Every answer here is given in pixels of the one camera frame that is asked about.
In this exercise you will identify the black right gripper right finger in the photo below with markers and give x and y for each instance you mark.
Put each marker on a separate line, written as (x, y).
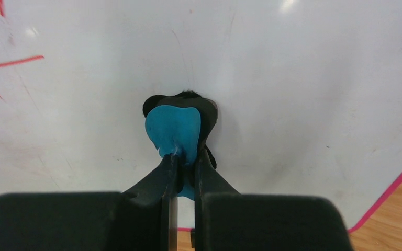
(228, 220)

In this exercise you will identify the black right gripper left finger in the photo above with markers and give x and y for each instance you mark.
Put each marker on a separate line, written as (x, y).
(140, 218)

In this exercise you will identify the blue black whiteboard eraser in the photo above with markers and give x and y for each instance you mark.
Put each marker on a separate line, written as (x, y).
(180, 125)

